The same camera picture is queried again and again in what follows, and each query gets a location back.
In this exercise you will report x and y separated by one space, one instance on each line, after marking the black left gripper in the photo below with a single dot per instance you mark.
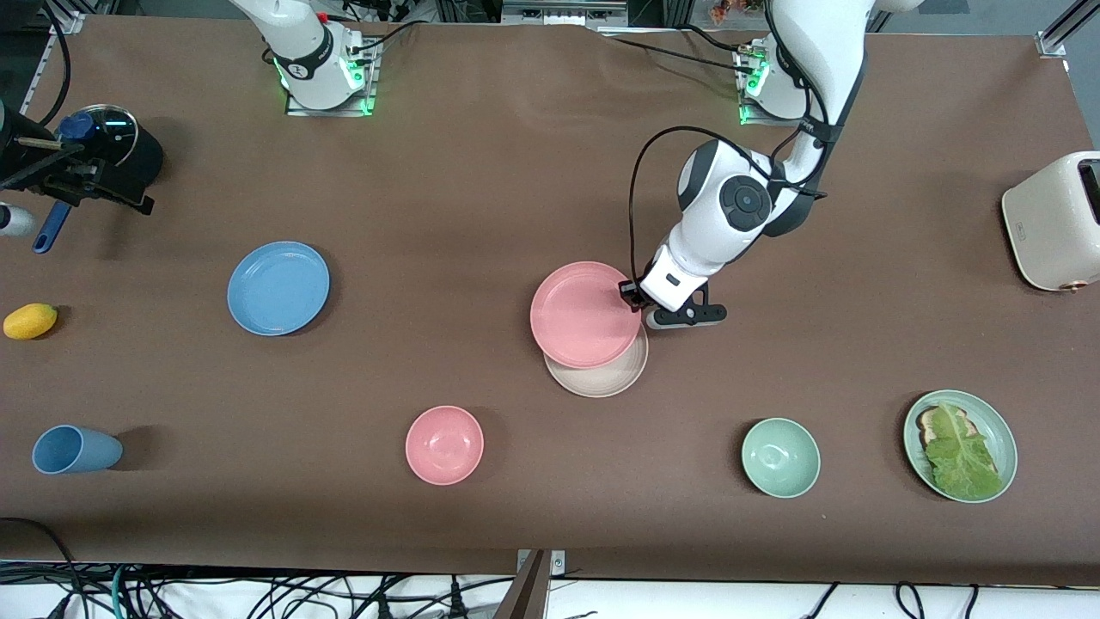
630 295

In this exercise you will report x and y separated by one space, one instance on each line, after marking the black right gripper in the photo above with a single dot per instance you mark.
33 169

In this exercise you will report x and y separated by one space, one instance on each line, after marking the pink shallow plate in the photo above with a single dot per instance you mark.
583 314

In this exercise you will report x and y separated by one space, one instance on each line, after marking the blue shallow plate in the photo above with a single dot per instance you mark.
278 288

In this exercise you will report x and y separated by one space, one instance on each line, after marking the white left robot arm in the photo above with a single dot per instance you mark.
730 206

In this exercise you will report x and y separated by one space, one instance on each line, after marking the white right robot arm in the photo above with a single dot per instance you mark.
301 39

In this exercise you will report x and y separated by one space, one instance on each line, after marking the glass lid with blue knob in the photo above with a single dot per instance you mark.
112 133

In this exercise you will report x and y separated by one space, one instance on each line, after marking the black cooking pot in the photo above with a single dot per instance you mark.
142 159

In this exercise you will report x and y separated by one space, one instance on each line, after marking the beige shallow plate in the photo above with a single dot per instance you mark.
606 383

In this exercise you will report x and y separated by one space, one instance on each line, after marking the yellow mango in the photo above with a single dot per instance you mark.
30 321

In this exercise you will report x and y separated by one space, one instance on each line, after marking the green bowl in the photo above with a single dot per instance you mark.
780 457

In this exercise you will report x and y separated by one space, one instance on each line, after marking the pink bowl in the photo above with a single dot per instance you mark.
444 445

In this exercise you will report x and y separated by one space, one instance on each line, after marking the blue plastic cup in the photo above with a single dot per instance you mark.
73 450

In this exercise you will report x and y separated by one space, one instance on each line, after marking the grey metal box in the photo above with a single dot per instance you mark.
563 10

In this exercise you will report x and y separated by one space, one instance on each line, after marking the toasted bread slice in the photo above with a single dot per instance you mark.
927 421

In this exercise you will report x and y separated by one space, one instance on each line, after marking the green lettuce leaf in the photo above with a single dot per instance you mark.
962 456

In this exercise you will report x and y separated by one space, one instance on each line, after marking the green shallow plate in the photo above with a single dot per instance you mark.
1001 430

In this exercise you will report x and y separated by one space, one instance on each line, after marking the cream toaster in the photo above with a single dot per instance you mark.
1048 223

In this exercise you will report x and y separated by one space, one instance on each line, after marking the aluminium frame rail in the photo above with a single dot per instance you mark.
43 73

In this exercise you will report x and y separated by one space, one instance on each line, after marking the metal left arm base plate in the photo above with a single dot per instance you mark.
756 116

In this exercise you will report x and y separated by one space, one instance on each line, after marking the small metal clamp bracket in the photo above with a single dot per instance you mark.
558 563

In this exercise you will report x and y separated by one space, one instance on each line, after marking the dark camera stand bar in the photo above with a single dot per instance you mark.
528 593

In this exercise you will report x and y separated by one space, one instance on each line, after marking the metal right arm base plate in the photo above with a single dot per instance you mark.
371 86

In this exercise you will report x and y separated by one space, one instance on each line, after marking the aluminium corner bracket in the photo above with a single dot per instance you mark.
1053 39

